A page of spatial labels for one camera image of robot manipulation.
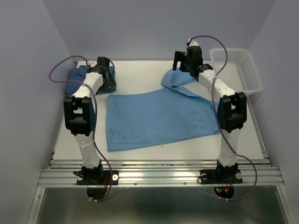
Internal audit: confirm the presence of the blue plaid folded shirt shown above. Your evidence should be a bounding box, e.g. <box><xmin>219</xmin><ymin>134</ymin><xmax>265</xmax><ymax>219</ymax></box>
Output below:
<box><xmin>65</xmin><ymin>66</ymin><xmax>117</xmax><ymax>95</ymax></box>

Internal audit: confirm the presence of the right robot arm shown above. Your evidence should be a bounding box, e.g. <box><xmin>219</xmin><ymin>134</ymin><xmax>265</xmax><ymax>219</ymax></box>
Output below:
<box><xmin>172</xmin><ymin>45</ymin><xmax>247</xmax><ymax>184</ymax></box>

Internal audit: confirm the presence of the white plastic mesh basket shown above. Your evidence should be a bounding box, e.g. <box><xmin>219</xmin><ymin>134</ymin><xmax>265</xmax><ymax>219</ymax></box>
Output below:
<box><xmin>210</xmin><ymin>48</ymin><xmax>263</xmax><ymax>96</ymax></box>

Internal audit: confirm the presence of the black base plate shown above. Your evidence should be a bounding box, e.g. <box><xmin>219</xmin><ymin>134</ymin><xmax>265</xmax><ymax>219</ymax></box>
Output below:
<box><xmin>73</xmin><ymin>170</ymin><xmax>119</xmax><ymax>186</ymax></box>
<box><xmin>200</xmin><ymin>169</ymin><xmax>243</xmax><ymax>185</ymax></box>

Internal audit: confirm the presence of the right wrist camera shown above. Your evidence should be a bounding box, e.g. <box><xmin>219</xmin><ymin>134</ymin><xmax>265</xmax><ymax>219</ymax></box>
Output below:
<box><xmin>186</xmin><ymin>38</ymin><xmax>199</xmax><ymax>47</ymax></box>

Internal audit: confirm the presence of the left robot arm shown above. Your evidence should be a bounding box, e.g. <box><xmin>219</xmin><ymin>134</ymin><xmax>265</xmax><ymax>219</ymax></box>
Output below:
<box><xmin>63</xmin><ymin>56</ymin><xmax>116</xmax><ymax>185</ymax></box>

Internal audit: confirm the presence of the aluminium mounting rail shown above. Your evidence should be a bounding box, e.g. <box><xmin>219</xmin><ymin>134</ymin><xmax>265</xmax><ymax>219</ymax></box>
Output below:
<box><xmin>38</xmin><ymin>158</ymin><xmax>285</xmax><ymax>188</ymax></box>

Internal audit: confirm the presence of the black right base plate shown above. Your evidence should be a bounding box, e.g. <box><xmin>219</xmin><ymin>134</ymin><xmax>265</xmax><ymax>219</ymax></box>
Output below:
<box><xmin>200</xmin><ymin>169</ymin><xmax>243</xmax><ymax>185</ymax></box>

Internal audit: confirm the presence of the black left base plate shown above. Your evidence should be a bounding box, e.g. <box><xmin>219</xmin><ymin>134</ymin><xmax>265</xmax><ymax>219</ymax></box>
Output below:
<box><xmin>73</xmin><ymin>170</ymin><xmax>119</xmax><ymax>186</ymax></box>

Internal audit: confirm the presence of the light blue long sleeve shirt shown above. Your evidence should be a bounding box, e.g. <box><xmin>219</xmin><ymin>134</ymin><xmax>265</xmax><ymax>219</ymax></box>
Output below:
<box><xmin>106</xmin><ymin>70</ymin><xmax>219</xmax><ymax>152</ymax></box>

